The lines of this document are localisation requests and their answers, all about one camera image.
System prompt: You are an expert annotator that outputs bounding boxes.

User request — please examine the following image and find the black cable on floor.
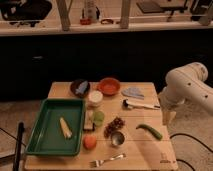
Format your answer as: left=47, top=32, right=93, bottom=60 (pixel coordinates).
left=169, top=132, right=213, bottom=171

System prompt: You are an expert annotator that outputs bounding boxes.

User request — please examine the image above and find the green cucumber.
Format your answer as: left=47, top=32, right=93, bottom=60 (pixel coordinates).
left=136, top=124, right=163, bottom=141

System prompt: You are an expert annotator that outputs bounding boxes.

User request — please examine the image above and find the dark grape bunch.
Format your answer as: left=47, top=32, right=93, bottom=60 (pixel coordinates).
left=104, top=117, right=125, bottom=138

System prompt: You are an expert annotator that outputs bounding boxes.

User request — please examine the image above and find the orange round fruit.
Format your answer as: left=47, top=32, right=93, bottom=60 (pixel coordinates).
left=83, top=135, right=97, bottom=150

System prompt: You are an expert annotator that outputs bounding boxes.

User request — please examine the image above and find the green plastic tray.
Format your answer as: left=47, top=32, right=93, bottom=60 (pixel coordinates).
left=26, top=99, right=85, bottom=156

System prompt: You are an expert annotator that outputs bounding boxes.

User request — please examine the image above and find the white round container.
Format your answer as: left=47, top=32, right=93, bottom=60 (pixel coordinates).
left=88, top=90, right=103, bottom=107

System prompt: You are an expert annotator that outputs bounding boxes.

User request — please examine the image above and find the light blue towel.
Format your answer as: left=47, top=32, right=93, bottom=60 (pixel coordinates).
left=121, top=87, right=144, bottom=99

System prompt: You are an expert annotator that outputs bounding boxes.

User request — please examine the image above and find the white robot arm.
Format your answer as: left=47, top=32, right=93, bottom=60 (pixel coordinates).
left=158, top=62, right=213, bottom=125

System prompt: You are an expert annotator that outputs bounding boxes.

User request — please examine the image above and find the black office chair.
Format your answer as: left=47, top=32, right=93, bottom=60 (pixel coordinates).
left=0, top=0, right=52, bottom=27

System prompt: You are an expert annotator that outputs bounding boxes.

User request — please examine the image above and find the yellow corn cob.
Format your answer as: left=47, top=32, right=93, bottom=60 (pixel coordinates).
left=60, top=117, right=72, bottom=139

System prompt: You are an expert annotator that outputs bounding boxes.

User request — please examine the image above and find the small metal cup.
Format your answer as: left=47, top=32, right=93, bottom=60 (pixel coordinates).
left=111, top=131, right=125, bottom=147

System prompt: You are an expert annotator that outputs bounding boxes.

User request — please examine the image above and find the orange bowl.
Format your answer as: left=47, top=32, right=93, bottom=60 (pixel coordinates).
left=97, top=77, right=120, bottom=96

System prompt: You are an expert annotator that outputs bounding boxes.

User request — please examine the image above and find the black pole stand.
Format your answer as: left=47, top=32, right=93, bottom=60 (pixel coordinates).
left=12, top=122, right=24, bottom=171

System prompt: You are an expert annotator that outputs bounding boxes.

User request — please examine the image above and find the blue cloth in bowl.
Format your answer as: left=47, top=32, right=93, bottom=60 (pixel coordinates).
left=76, top=81, right=88, bottom=94

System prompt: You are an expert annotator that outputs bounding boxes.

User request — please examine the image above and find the silver fork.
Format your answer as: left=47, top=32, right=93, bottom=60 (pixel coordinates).
left=90, top=153, right=126, bottom=168

